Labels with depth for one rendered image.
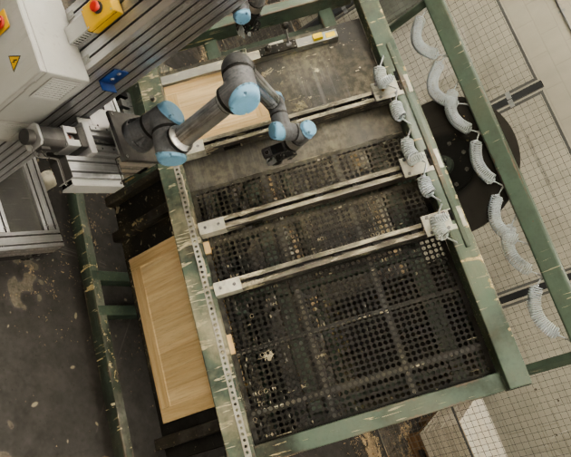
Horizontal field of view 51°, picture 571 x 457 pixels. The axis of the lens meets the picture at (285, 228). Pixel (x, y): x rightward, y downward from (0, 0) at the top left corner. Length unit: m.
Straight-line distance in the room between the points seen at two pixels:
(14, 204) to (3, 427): 1.03
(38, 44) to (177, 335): 1.62
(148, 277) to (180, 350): 0.45
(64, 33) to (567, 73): 6.20
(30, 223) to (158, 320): 0.80
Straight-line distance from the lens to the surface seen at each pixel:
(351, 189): 2.84
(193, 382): 3.09
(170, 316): 3.18
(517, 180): 3.28
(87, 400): 3.30
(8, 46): 2.26
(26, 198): 3.22
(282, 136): 2.47
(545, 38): 7.75
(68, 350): 3.30
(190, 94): 3.19
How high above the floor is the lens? 2.53
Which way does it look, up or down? 27 degrees down
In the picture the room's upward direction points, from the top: 64 degrees clockwise
